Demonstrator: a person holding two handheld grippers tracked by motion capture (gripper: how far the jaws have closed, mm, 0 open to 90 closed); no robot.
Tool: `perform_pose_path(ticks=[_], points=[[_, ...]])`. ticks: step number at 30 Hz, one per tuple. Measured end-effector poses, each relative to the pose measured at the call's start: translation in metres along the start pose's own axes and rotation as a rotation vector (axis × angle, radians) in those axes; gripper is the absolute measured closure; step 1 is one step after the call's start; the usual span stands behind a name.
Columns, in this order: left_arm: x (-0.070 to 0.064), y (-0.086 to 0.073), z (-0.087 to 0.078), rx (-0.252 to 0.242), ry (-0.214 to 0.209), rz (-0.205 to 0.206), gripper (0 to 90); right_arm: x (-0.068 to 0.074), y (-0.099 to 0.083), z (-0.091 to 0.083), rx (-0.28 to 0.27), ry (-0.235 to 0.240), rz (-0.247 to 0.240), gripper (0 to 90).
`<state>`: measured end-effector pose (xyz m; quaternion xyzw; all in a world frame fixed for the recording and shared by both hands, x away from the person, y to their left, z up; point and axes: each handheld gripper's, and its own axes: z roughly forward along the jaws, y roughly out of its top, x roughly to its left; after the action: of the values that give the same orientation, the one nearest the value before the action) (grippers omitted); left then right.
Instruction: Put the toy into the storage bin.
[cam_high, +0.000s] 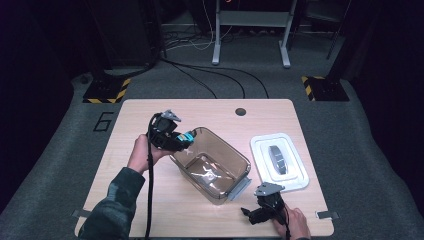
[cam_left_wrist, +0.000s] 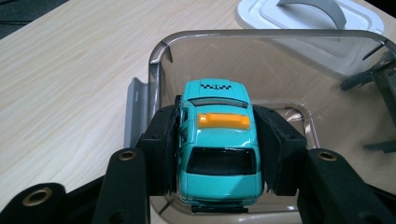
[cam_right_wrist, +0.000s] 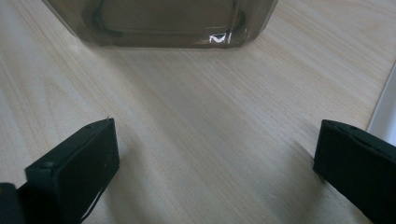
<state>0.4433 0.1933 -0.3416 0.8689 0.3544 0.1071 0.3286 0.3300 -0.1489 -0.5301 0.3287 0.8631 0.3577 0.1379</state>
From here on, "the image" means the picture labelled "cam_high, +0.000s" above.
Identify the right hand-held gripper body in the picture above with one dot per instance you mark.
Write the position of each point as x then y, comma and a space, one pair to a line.
270, 206

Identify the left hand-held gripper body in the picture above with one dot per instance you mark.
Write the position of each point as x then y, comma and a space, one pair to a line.
163, 133

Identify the blue toy car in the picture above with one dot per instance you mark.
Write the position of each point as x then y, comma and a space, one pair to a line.
186, 136

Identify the clear brown storage box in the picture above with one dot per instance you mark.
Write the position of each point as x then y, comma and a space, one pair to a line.
213, 166

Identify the person's left hand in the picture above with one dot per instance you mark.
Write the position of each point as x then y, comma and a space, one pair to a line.
143, 156

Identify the person's right hand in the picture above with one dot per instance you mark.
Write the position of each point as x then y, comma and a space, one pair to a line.
296, 223

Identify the grey tape strip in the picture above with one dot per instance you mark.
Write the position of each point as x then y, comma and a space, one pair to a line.
328, 215
81, 214

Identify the black base plate hazard stripes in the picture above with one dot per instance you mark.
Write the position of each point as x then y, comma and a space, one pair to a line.
326, 89
105, 90

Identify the black stand post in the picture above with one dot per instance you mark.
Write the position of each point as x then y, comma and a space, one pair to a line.
340, 50
100, 50

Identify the white metal desk frame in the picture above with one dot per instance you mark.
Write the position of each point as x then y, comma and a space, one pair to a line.
253, 18

